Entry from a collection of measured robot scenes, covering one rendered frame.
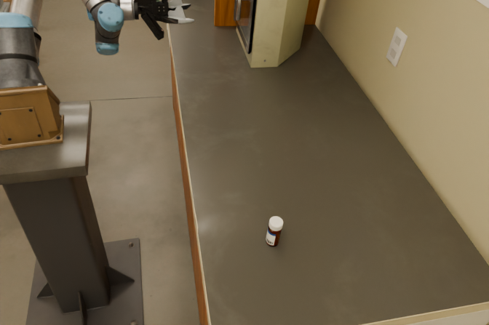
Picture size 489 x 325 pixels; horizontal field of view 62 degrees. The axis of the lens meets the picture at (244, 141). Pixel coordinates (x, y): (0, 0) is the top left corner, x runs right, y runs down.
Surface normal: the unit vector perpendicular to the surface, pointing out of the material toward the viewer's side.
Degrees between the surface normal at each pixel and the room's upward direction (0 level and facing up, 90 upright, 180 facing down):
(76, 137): 0
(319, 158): 0
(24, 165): 0
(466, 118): 90
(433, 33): 90
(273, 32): 90
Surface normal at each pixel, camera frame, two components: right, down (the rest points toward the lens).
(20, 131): 0.29, 0.65
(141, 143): 0.07, -0.75
